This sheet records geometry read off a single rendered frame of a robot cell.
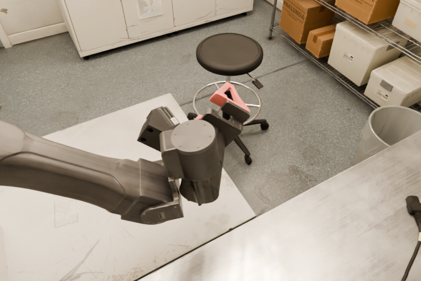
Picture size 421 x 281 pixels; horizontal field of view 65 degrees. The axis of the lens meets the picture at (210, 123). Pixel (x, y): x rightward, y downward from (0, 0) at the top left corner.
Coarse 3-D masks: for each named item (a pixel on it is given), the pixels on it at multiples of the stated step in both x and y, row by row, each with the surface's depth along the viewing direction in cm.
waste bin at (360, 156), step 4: (380, 108) 167; (384, 108) 168; (404, 108) 167; (416, 112) 165; (360, 144) 173; (360, 148) 172; (356, 152) 180; (360, 152) 172; (356, 156) 178; (360, 156) 172; (364, 156) 168; (368, 156) 164; (356, 160) 177; (360, 160) 172; (352, 164) 187
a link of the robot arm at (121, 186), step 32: (0, 128) 36; (0, 160) 34; (32, 160) 36; (64, 160) 38; (96, 160) 41; (128, 160) 45; (64, 192) 40; (96, 192) 41; (128, 192) 41; (160, 192) 44
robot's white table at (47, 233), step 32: (160, 96) 101; (96, 128) 92; (128, 128) 92; (0, 192) 78; (32, 192) 78; (224, 192) 78; (0, 224) 72; (32, 224) 72; (64, 224) 72; (96, 224) 72; (128, 224) 72; (160, 224) 72; (192, 224) 72; (224, 224) 72; (32, 256) 67; (64, 256) 67; (96, 256) 67; (128, 256) 67; (160, 256) 67
